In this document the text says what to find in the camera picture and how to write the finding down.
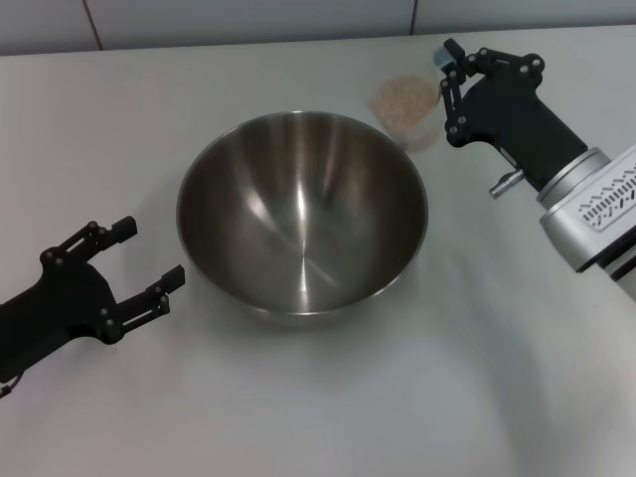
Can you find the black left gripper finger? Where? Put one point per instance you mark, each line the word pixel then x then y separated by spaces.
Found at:
pixel 173 279
pixel 124 229

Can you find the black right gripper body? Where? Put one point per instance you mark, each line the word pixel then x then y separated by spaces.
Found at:
pixel 512 109

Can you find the stainless steel mixing bowl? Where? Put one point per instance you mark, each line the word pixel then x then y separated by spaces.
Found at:
pixel 298 223

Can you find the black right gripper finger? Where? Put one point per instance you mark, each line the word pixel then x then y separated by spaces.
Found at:
pixel 449 99
pixel 453 49

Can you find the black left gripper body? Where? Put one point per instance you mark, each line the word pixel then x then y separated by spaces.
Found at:
pixel 64 308

